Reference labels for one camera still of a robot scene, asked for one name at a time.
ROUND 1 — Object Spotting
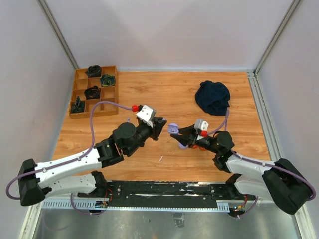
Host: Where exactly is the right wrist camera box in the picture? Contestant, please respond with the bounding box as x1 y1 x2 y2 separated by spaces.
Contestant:
194 119 209 140

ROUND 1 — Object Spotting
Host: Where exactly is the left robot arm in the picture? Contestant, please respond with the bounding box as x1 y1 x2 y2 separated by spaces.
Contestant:
17 117 167 206

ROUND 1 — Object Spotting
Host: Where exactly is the black orange rolled tie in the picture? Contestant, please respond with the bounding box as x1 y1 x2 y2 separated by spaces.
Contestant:
84 85 101 100

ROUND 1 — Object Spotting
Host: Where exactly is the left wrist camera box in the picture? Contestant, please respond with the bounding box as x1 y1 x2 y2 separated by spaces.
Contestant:
136 105 156 128

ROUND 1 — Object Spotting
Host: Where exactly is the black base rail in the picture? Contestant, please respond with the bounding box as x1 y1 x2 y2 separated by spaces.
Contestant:
76 180 245 210

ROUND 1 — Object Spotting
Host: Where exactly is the dark green folded tie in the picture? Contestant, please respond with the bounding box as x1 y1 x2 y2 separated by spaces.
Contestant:
70 96 85 114

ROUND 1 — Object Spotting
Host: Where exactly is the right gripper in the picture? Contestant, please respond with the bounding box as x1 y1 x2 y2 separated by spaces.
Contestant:
171 123 220 154

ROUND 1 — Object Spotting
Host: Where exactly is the green yellow rolled tie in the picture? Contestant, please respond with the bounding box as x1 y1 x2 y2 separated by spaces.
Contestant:
100 74 116 87

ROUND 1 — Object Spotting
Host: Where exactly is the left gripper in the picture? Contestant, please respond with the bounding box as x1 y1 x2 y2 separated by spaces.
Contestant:
126 117 167 155

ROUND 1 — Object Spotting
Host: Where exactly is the navy blue cloth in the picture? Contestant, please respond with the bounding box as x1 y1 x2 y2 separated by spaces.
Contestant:
195 80 230 116

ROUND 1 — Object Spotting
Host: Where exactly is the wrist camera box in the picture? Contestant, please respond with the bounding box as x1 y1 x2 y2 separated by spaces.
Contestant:
194 119 209 140
136 105 156 128

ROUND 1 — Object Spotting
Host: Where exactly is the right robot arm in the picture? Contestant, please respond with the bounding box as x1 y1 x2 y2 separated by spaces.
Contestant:
167 121 316 215

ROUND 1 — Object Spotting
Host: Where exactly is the wooden compartment tray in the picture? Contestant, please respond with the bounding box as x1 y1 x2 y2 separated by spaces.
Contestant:
69 66 119 119

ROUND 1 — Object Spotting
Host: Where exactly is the black rolled tie top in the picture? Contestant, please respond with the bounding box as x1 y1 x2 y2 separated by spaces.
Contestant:
85 65 102 78

